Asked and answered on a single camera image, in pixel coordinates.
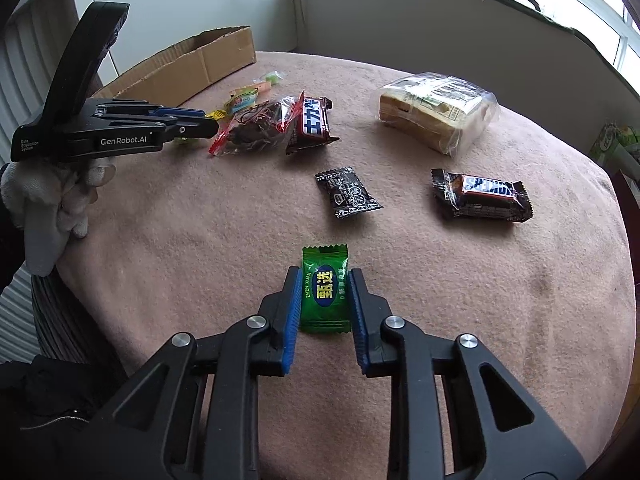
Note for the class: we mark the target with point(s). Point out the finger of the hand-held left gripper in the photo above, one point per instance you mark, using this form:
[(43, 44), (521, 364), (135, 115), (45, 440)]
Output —
[(200, 127), (187, 112)]

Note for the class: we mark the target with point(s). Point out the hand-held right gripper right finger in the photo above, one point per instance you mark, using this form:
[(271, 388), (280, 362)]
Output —
[(358, 330)]

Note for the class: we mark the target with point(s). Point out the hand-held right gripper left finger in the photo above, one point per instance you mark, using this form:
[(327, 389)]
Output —
[(292, 330)]

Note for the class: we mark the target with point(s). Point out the yellow candy packet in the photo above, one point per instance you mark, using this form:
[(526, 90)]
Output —
[(214, 114)]

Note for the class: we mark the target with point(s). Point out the round yellow-green jelly packet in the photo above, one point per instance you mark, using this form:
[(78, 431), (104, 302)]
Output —
[(241, 100)]

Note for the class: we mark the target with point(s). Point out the cardboard box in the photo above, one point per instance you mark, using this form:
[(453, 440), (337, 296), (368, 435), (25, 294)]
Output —
[(200, 62)]

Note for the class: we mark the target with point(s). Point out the green candy packet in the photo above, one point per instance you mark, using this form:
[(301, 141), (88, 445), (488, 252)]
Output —
[(325, 290)]

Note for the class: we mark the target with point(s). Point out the clear red-edged dried fruit packet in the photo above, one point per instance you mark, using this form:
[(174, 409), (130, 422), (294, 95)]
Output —
[(255, 127)]

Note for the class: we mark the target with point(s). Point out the brown chocolate bar white print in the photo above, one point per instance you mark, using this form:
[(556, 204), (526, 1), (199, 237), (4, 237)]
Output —
[(312, 125)]

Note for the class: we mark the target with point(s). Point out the black candy packet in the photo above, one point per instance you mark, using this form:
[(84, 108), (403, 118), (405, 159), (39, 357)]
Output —
[(350, 194)]

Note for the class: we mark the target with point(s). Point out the brown chocolate bar blue print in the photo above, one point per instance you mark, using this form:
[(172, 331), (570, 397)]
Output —
[(482, 195)]

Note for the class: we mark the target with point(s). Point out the person's left hand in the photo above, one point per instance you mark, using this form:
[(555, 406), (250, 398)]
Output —
[(45, 200)]

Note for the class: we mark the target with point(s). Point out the small pink packet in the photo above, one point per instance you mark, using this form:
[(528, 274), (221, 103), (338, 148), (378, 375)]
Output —
[(262, 86)]

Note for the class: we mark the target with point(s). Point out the small green candy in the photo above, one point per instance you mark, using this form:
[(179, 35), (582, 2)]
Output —
[(274, 78)]

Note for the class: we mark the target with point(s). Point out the clear bag of bread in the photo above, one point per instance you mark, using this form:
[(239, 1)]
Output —
[(435, 110)]

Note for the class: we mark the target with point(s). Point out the black jacket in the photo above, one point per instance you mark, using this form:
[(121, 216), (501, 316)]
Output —
[(45, 405)]

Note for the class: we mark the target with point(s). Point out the grey windowsill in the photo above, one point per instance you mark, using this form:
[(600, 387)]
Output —
[(450, 25)]

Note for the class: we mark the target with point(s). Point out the dark brown furniture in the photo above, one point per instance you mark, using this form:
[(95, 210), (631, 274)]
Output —
[(629, 200)]

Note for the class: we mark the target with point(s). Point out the window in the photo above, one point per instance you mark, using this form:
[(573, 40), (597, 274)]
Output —
[(575, 5)]

